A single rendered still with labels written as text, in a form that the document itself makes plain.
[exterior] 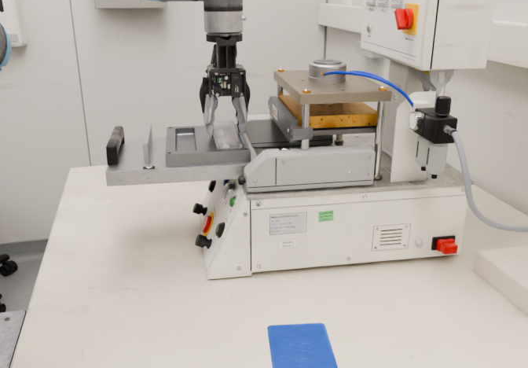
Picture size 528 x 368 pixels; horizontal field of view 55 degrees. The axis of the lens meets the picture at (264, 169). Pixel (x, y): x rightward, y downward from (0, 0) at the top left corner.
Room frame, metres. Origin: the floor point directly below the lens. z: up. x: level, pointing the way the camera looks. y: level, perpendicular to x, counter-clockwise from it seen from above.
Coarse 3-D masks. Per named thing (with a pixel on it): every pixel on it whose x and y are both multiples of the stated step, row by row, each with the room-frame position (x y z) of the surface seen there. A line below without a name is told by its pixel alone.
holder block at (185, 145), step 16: (176, 128) 1.10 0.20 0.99; (192, 128) 1.11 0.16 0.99; (176, 144) 1.03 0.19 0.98; (192, 144) 1.03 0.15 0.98; (208, 144) 0.99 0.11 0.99; (176, 160) 0.92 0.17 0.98; (192, 160) 0.93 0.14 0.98; (208, 160) 0.93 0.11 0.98; (224, 160) 0.94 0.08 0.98; (240, 160) 0.94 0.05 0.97
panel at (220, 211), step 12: (216, 180) 1.15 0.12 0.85; (216, 192) 1.10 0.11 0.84; (240, 192) 0.92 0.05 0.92; (204, 204) 1.15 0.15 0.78; (216, 204) 1.05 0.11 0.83; (228, 204) 0.96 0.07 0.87; (204, 216) 1.10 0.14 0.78; (216, 216) 1.00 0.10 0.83; (228, 216) 0.92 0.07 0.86; (228, 228) 0.89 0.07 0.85; (216, 240) 0.92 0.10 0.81; (204, 252) 0.96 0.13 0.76; (216, 252) 0.89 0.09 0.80
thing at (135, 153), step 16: (128, 144) 1.07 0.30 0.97; (144, 144) 0.94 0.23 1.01; (160, 144) 1.07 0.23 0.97; (128, 160) 0.96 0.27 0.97; (144, 160) 0.94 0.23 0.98; (160, 160) 0.96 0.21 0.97; (112, 176) 0.89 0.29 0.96; (128, 176) 0.90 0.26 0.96; (144, 176) 0.90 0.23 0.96; (160, 176) 0.91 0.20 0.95; (176, 176) 0.91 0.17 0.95; (192, 176) 0.92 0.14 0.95; (208, 176) 0.92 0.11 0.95; (224, 176) 0.93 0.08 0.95
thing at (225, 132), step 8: (232, 120) 1.13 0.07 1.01; (216, 128) 1.07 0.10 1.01; (224, 128) 1.07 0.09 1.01; (232, 128) 1.07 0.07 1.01; (216, 136) 1.01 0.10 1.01; (224, 136) 1.01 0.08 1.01; (232, 136) 1.00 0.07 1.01; (216, 144) 0.95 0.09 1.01; (224, 144) 0.95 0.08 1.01; (232, 144) 0.95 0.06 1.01
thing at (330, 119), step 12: (288, 96) 1.15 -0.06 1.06; (288, 108) 1.04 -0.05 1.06; (300, 108) 1.03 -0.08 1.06; (312, 108) 1.03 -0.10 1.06; (324, 108) 1.03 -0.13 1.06; (336, 108) 1.03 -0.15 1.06; (348, 108) 1.03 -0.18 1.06; (360, 108) 1.03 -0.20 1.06; (300, 120) 0.96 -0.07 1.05; (312, 120) 0.96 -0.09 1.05; (324, 120) 0.97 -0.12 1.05; (336, 120) 0.97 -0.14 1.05; (348, 120) 0.98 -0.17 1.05; (360, 120) 0.98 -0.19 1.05; (372, 120) 0.98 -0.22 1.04; (324, 132) 0.97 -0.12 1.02; (336, 132) 0.97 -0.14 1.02; (348, 132) 0.98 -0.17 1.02; (360, 132) 0.98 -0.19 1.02; (372, 132) 0.98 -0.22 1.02
